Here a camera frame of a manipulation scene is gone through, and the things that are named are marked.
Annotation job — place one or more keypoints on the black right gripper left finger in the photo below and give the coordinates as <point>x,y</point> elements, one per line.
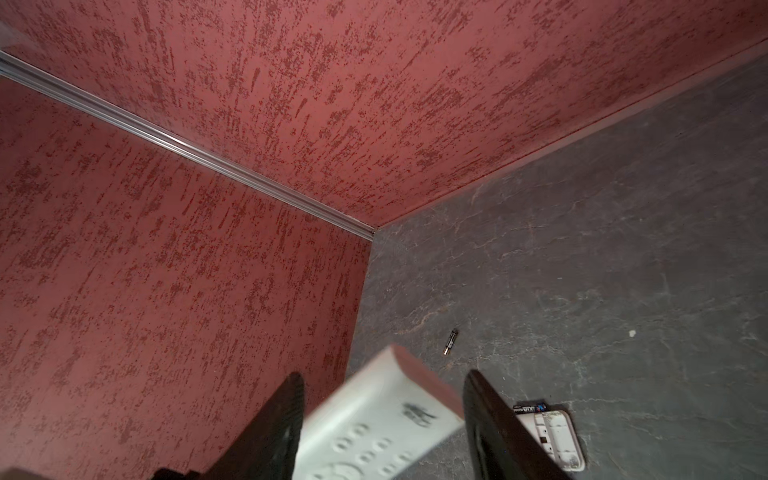
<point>267,447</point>

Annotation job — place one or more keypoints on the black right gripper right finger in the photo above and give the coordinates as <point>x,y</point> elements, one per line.
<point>499,445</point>

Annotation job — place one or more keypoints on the blue AAA battery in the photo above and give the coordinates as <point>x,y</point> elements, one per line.
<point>530,408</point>

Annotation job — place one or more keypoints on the white remote with batteries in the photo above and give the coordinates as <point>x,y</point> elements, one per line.
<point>554,432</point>

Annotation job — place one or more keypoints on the white remote with screen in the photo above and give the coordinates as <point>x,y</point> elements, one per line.
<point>382,420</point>

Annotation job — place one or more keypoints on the aluminium corner post left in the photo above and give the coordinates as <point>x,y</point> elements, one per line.
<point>53,87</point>

